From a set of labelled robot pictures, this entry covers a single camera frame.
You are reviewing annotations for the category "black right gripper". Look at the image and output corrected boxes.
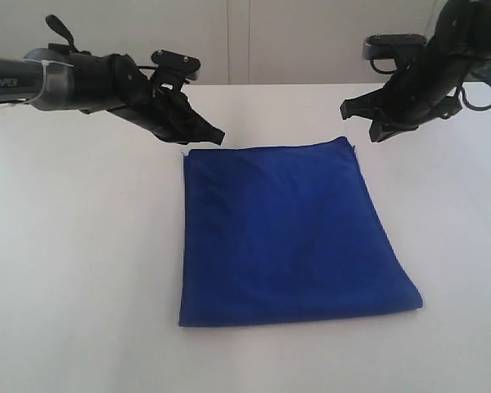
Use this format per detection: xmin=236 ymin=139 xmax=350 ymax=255
xmin=340 ymin=24 xmax=475 ymax=142

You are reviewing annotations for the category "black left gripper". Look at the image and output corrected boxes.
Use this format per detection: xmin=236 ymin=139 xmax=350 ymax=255
xmin=109 ymin=55 xmax=225 ymax=146

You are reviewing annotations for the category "blue towel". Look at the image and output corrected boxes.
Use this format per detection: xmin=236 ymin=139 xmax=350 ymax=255
xmin=178 ymin=137 xmax=423 ymax=328

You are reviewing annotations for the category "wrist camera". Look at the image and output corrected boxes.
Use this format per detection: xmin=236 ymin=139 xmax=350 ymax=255
xmin=151 ymin=49 xmax=201 ymax=91
xmin=363 ymin=34 xmax=427 ymax=61

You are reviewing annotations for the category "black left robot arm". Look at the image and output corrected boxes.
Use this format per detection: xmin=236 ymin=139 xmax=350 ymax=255
xmin=0 ymin=43 xmax=225 ymax=145

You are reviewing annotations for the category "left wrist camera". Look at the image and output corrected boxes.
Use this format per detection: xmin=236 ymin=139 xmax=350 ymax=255
xmin=151 ymin=49 xmax=201 ymax=91

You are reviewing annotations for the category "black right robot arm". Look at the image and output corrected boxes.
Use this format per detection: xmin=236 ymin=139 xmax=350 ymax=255
xmin=340 ymin=1 xmax=491 ymax=142

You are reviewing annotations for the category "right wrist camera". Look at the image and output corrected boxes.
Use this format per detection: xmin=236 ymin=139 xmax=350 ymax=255
xmin=363 ymin=34 xmax=427 ymax=61

